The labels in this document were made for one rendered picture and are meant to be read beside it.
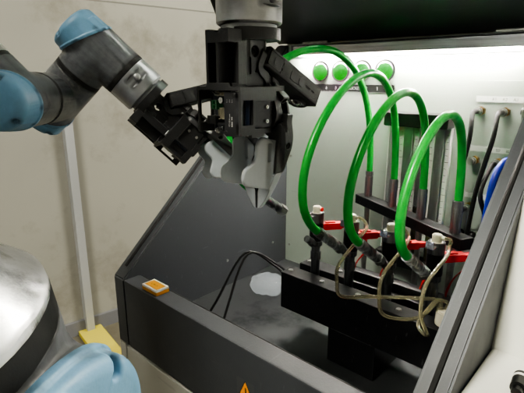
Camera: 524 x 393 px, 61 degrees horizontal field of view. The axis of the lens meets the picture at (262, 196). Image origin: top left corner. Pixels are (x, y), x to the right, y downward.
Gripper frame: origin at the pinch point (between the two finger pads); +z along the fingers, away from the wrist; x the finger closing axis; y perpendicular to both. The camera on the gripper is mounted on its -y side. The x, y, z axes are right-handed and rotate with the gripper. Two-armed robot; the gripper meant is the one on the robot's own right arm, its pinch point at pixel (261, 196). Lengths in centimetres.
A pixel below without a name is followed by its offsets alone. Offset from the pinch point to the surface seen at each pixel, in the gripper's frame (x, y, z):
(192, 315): -20.7, -3.9, 26.8
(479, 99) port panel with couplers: 8, -57, -11
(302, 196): -3.4, -13.1, 3.1
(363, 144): 4.5, -17.0, -5.3
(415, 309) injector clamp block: 9.2, -30.3, 25.2
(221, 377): -12.2, -3.1, 34.9
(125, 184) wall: -178, -83, 42
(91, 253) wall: -182, -62, 77
